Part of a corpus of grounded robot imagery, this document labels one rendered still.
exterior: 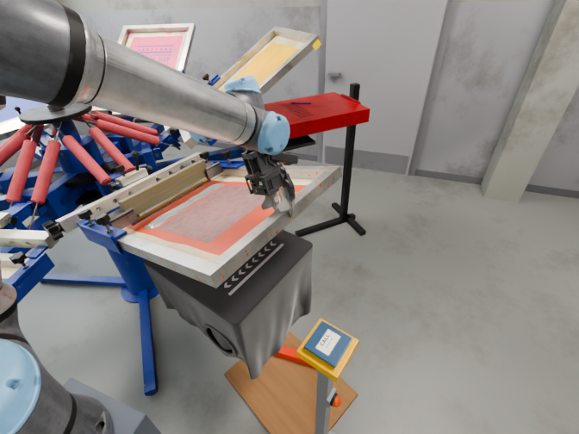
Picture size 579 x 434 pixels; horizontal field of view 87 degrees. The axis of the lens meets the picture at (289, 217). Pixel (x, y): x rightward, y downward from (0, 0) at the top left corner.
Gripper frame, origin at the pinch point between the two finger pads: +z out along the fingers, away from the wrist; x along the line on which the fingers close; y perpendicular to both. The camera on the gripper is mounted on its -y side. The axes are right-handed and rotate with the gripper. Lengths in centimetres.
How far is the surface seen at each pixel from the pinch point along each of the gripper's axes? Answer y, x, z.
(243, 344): 21.4, -15.6, 40.5
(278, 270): -2.3, -14.8, 28.2
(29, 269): 50, -80, 4
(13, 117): 3, -208, -47
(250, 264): 1.2, -24.9, 25.4
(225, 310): 20.5, -18.5, 27.0
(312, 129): -101, -59, 7
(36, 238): 42, -89, -2
